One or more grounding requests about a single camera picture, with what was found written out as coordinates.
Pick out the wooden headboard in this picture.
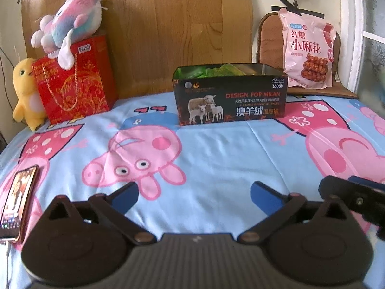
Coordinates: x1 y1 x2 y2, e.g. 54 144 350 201
21 0 253 99

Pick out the green seaweed snack packet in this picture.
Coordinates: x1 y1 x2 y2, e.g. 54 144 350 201
205 63 246 77

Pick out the red gift bag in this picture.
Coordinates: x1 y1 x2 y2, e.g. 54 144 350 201
32 35 118 125

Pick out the yellow duck plush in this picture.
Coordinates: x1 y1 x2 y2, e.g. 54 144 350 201
13 58 47 132

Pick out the black cable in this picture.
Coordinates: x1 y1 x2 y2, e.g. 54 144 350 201
0 46 16 70

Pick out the black cardboard storage box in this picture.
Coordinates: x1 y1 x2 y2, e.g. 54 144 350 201
172 63 288 125

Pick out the pink blue plush toy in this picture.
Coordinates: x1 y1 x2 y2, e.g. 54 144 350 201
31 0 104 71

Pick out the cartoon pig bed sheet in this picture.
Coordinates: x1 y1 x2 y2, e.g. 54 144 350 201
0 91 385 289

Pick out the brown chair cushion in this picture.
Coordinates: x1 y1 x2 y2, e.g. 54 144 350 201
256 12 358 99

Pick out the smartphone with lit screen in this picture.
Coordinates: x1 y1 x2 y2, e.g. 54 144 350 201
1 164 39 243

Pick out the pink snack bag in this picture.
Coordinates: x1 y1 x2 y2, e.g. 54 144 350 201
278 8 336 89

